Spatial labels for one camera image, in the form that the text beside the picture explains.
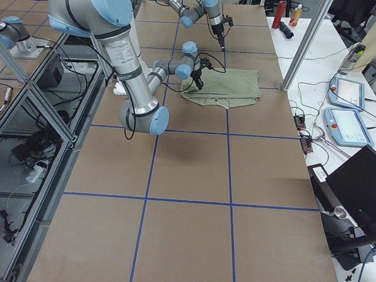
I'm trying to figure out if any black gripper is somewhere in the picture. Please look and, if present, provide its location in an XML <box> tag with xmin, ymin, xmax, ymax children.
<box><xmin>190</xmin><ymin>58</ymin><xmax>213</xmax><ymax>90</ymax></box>
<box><xmin>211</xmin><ymin>16</ymin><xmax>233</xmax><ymax>52</ymax></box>

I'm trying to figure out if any olive green long-sleeve shirt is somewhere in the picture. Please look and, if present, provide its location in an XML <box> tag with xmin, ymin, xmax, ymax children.
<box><xmin>180</xmin><ymin>69</ymin><xmax>261</xmax><ymax>109</ymax></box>

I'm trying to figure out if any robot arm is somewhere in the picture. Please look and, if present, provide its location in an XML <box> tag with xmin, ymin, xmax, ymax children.
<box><xmin>163</xmin><ymin>0</ymin><xmax>233</xmax><ymax>52</ymax></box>
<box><xmin>48</xmin><ymin>1</ymin><xmax>210</xmax><ymax>135</ymax></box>

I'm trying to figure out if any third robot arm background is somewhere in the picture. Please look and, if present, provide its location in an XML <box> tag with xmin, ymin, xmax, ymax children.
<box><xmin>1</xmin><ymin>16</ymin><xmax>43</xmax><ymax>59</ymax></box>

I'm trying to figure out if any dark folded umbrella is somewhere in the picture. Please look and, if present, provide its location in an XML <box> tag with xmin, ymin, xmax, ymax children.
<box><xmin>279</xmin><ymin>21</ymin><xmax>294</xmax><ymax>39</ymax></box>

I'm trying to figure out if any red bottle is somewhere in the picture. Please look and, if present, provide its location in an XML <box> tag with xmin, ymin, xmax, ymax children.
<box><xmin>271</xmin><ymin>1</ymin><xmax>287</xmax><ymax>29</ymax></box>

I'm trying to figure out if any orange drink bottle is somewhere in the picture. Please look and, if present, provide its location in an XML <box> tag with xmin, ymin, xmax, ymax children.
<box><xmin>289</xmin><ymin>4</ymin><xmax>303</xmax><ymax>27</ymax></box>

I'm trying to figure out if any orange terminal block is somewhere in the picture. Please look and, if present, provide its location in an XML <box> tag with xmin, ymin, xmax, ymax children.
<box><xmin>293</xmin><ymin>115</ymin><xmax>306</xmax><ymax>130</ymax></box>
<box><xmin>300</xmin><ymin>135</ymin><xmax>313</xmax><ymax>155</ymax></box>

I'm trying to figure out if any grey water bottle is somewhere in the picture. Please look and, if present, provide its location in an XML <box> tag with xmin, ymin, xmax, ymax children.
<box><xmin>338</xmin><ymin>44</ymin><xmax>366</xmax><ymax>75</ymax></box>

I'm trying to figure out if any upper teach pendant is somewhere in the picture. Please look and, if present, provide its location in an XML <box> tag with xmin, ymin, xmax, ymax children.
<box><xmin>327</xmin><ymin>76</ymin><xmax>365</xmax><ymax>111</ymax></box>

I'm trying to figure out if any teach pendant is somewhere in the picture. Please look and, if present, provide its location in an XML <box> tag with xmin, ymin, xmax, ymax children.
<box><xmin>327</xmin><ymin>76</ymin><xmax>365</xmax><ymax>111</ymax></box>
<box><xmin>324</xmin><ymin>108</ymin><xmax>374</xmax><ymax>148</ymax></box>

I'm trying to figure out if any black power box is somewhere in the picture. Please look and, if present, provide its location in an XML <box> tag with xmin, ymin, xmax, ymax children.
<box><xmin>36</xmin><ymin>56</ymin><xmax>64</xmax><ymax>88</ymax></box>

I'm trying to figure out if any lower teach pendant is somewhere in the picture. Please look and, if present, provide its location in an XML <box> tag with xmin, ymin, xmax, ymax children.
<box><xmin>324</xmin><ymin>108</ymin><xmax>374</xmax><ymax>148</ymax></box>

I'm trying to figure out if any white power strip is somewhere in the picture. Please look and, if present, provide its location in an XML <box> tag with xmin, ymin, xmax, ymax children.
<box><xmin>25</xmin><ymin>164</ymin><xmax>46</xmax><ymax>183</ymax></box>

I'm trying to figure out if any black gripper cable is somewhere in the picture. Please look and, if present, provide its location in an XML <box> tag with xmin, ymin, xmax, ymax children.
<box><xmin>164</xmin><ymin>52</ymin><xmax>227</xmax><ymax>93</ymax></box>

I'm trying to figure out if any aluminium frame post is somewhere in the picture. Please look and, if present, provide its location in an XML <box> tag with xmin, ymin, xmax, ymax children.
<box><xmin>281</xmin><ymin>0</ymin><xmax>333</xmax><ymax>92</ymax></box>

